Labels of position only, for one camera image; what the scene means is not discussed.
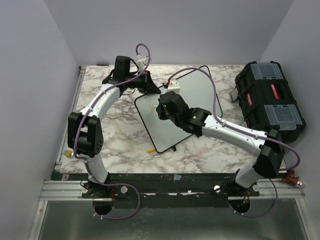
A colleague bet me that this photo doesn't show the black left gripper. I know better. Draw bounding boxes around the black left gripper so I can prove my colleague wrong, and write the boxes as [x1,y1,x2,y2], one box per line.
[125,70,161,94]

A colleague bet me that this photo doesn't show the white whiteboard marker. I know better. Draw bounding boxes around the white whiteboard marker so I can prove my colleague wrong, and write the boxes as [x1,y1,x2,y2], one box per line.
[149,105,157,111]

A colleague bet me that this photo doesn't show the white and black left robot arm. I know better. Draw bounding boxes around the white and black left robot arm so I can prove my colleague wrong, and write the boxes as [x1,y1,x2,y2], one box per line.
[67,53,160,198]

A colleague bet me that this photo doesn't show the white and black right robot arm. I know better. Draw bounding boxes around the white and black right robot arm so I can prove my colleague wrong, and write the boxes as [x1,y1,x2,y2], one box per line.
[156,91,284,196]

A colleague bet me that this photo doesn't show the blue tape piece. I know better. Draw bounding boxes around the blue tape piece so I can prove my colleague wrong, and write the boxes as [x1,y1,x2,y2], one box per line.
[173,174,182,181]

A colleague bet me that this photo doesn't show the black plastic toolbox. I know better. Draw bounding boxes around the black plastic toolbox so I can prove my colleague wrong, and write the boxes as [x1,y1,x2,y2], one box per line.
[235,61,306,143]

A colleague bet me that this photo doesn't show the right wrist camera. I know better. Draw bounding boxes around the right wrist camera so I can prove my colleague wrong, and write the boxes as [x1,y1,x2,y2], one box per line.
[163,79,181,94]

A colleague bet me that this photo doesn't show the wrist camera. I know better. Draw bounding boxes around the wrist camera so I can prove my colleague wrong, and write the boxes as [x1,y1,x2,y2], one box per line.
[163,79,181,94]
[136,53,151,73]

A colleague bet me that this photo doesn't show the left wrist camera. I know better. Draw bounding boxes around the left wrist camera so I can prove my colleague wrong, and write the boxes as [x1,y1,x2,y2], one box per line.
[136,53,151,73]

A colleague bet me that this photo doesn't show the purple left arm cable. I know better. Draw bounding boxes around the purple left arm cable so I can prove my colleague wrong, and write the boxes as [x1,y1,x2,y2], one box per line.
[73,44,153,221]

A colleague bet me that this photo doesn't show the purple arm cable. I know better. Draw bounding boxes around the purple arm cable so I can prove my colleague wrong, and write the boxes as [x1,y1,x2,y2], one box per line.
[167,67,301,218]
[73,44,153,221]

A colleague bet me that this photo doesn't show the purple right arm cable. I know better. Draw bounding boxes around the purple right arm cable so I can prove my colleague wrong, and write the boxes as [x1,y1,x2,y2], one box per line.
[167,67,301,218]

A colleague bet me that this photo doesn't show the aluminium frame profile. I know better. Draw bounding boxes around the aluminium frame profile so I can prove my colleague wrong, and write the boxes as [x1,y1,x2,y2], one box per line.
[28,66,87,240]

